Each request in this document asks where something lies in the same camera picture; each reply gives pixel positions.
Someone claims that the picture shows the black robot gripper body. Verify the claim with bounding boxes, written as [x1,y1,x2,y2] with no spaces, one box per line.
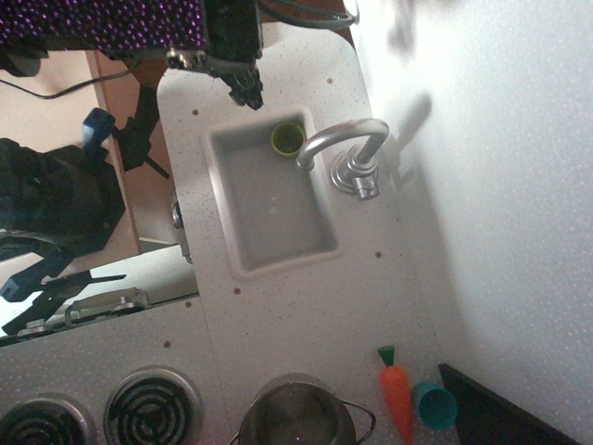
[166,1,262,78]

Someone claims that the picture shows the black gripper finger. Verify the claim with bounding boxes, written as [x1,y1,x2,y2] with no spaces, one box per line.
[221,69,263,110]

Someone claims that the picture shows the silver curved toy faucet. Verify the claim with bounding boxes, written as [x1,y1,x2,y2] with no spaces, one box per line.
[296,118,390,201]

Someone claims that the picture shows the green plastic cup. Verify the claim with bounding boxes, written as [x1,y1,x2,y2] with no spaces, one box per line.
[271,121,307,157]

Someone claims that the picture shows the purple dotted black cloth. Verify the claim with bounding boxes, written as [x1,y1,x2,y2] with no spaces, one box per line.
[1,1,209,53]

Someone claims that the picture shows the blue black clamp upper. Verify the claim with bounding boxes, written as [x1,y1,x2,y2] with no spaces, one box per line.
[82,85,170,180]

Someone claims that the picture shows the blue black clamp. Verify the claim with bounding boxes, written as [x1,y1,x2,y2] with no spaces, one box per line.
[1,230,125,336]
[82,85,170,180]

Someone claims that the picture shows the grey toy sink basin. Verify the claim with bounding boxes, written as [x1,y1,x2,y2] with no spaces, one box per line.
[201,107,340,281]

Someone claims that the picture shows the silver cabinet knob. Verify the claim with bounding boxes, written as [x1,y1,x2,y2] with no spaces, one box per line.
[170,191,193,264]

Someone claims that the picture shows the black backpack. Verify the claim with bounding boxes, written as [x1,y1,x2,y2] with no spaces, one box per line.
[1,138,125,261]

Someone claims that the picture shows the blue black clamp lower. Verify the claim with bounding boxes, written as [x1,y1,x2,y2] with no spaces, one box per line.
[1,230,125,336]

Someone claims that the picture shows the black coil burner middle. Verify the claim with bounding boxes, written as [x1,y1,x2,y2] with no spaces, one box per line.
[103,366,205,444]

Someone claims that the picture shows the black coil burner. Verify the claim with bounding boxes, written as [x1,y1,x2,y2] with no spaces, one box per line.
[103,366,205,444]
[1,393,97,445]

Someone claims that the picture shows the silver metal pot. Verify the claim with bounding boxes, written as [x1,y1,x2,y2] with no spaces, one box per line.
[229,381,376,445]

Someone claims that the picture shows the orange toy carrot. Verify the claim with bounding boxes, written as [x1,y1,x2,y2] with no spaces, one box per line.
[377,345,413,444]

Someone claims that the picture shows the teal plastic cup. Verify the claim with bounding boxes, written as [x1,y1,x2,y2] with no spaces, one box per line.
[411,382,458,430]

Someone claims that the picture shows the black coil burner left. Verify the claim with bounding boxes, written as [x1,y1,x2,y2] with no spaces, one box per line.
[1,393,97,445]

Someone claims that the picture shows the black box corner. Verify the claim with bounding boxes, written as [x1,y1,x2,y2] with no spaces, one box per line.
[438,363,578,445]

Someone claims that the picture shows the black power cable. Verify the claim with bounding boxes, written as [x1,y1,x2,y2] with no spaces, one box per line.
[0,59,140,101]

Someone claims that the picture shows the silver oven door handle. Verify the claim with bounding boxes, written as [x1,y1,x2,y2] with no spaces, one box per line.
[64,287,151,325]

